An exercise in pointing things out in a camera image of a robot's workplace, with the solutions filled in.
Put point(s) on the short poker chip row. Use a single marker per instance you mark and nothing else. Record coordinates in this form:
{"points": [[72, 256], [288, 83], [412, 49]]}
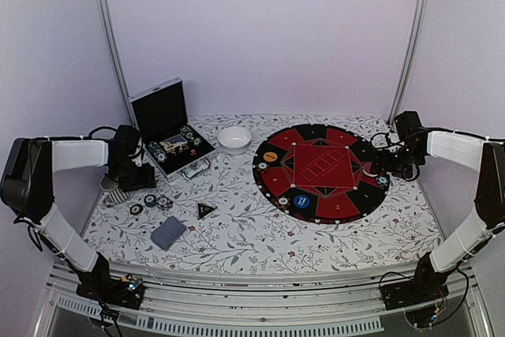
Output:
{"points": [[187, 132]]}

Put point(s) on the boxed playing card deck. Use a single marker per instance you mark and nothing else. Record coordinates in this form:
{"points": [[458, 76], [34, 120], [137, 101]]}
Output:
{"points": [[171, 144]]}

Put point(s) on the blue card deck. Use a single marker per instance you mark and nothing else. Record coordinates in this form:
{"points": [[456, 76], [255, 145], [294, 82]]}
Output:
{"points": [[168, 233]]}

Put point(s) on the green chips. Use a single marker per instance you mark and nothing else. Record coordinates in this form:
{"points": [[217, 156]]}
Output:
{"points": [[382, 181]]}

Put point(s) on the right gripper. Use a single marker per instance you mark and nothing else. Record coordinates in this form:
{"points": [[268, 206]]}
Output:
{"points": [[383, 162]]}

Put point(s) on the red chips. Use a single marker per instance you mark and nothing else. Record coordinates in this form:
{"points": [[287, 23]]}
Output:
{"points": [[283, 202]]}

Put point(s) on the orange big blind button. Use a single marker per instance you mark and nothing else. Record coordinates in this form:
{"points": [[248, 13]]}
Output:
{"points": [[270, 157]]}

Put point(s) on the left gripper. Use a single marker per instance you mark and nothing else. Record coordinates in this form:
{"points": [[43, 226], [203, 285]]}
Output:
{"points": [[147, 180]]}

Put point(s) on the blue small blind button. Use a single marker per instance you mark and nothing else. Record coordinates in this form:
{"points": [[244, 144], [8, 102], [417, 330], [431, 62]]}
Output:
{"points": [[301, 201]]}

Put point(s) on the green poker chip stack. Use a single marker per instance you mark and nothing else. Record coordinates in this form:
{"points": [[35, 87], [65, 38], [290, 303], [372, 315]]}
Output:
{"points": [[150, 201]]}

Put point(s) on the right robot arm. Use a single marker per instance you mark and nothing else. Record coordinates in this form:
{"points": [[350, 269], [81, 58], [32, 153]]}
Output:
{"points": [[465, 174]]}

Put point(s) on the floral tablecloth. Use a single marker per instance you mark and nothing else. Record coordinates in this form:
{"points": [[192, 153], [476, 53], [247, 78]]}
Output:
{"points": [[246, 234]]}

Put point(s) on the white ceramic bowl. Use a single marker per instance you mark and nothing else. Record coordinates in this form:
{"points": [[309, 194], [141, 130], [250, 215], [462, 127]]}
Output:
{"points": [[234, 140]]}

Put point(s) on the triangular all in marker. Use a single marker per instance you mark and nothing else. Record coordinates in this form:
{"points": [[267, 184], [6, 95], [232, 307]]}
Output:
{"points": [[204, 209]]}

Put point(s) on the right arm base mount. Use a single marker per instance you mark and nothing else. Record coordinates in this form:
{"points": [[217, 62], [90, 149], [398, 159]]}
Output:
{"points": [[405, 293]]}

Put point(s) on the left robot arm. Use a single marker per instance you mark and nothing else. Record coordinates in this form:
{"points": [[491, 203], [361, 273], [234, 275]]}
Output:
{"points": [[31, 187]]}

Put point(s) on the long poker chip row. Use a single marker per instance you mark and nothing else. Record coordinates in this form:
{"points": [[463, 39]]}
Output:
{"points": [[157, 151]]}

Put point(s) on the red poker chip stack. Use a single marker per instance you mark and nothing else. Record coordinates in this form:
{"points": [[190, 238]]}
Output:
{"points": [[136, 209]]}

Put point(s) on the ribbed metal cup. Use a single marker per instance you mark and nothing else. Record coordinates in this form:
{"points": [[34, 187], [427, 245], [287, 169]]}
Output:
{"points": [[113, 194]]}

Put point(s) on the round red black poker mat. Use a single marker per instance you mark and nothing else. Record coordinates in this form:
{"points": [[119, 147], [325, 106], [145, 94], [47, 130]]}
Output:
{"points": [[325, 163]]}

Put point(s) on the aluminium frame post left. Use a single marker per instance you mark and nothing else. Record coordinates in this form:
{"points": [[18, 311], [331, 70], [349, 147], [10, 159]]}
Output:
{"points": [[112, 48]]}

